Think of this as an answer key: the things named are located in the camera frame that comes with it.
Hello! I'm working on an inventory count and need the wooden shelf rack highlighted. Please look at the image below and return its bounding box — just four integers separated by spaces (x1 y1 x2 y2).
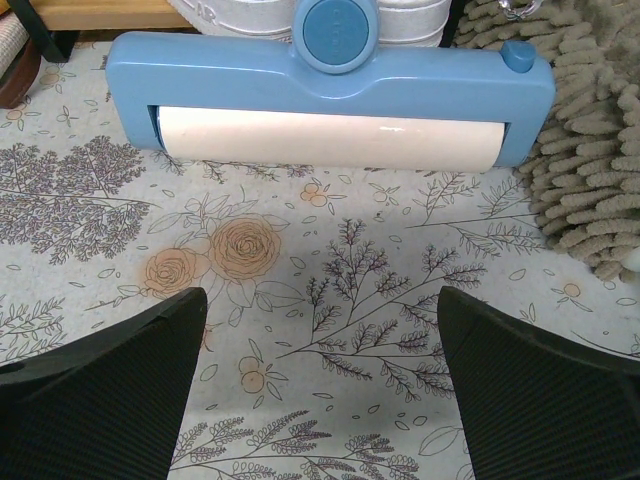
1 0 191 63

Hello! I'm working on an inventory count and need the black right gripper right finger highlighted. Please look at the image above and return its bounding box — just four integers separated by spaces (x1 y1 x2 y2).
438 287 639 479

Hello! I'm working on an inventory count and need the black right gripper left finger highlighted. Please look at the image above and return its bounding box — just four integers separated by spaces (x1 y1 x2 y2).
1 287 207 479

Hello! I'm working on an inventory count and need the beige chenille mop head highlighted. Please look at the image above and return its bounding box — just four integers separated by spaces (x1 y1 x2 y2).
454 1 639 281

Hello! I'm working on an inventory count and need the blue lint roller mop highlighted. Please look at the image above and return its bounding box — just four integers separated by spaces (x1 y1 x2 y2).
105 29 556 172

